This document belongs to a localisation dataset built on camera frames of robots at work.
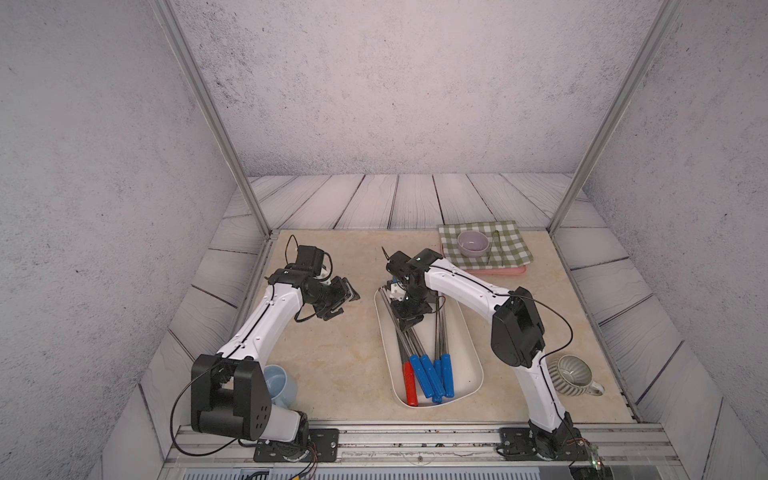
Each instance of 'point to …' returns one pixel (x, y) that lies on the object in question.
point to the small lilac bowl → (472, 244)
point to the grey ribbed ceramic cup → (573, 376)
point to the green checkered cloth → (507, 245)
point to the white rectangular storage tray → (467, 370)
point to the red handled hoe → (408, 366)
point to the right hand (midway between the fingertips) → (402, 329)
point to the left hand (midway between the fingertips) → (357, 300)
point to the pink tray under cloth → (490, 271)
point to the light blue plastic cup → (282, 385)
